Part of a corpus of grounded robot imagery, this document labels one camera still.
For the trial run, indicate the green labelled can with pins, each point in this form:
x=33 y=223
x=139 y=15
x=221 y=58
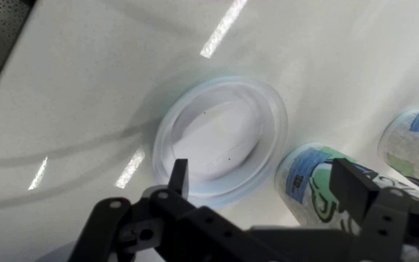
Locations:
x=305 y=175

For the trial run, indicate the patterned paper cup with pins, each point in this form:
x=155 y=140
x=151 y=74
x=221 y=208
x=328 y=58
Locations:
x=413 y=146

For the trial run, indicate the white round plate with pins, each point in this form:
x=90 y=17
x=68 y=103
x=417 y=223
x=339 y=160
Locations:
x=218 y=131

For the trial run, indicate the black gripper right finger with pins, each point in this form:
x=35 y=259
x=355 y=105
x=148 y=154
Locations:
x=392 y=223

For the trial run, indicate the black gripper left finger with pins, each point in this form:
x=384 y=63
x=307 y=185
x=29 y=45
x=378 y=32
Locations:
x=184 y=227

